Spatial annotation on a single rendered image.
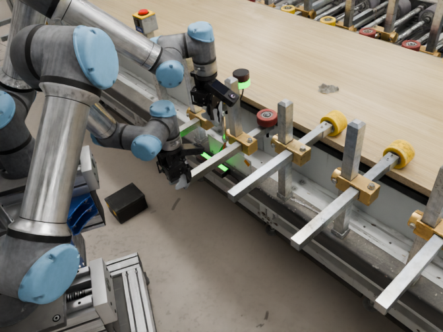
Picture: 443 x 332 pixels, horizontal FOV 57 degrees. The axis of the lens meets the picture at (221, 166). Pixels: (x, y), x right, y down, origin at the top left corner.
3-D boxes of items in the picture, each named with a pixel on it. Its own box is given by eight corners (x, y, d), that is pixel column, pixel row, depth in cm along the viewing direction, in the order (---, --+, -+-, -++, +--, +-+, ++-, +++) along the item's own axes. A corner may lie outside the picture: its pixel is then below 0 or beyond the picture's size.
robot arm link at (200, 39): (183, 22, 121) (211, 18, 122) (188, 55, 129) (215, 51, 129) (184, 33, 116) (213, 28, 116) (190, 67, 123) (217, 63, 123)
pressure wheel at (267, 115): (267, 145, 160) (267, 122, 153) (253, 137, 165) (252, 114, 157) (281, 136, 164) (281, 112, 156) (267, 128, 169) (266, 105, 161)
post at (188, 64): (202, 153, 185) (185, 56, 152) (197, 149, 187) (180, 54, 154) (208, 149, 186) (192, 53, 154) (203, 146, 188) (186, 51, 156)
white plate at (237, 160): (251, 180, 160) (250, 161, 154) (209, 151, 176) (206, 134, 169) (252, 179, 161) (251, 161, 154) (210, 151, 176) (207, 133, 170)
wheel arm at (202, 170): (190, 187, 144) (188, 178, 141) (184, 182, 146) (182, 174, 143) (274, 130, 163) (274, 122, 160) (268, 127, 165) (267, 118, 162)
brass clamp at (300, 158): (299, 168, 131) (300, 156, 128) (269, 149, 139) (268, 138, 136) (312, 158, 134) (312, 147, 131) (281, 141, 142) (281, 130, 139)
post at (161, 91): (167, 122, 196) (146, 33, 166) (161, 118, 199) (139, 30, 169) (174, 118, 198) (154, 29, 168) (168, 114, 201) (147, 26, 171)
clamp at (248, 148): (248, 156, 153) (248, 145, 150) (225, 141, 161) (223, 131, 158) (259, 149, 156) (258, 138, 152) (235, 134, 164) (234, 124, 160)
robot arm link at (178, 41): (147, 49, 114) (186, 43, 114) (148, 32, 122) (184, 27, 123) (153, 74, 119) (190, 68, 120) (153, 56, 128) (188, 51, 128)
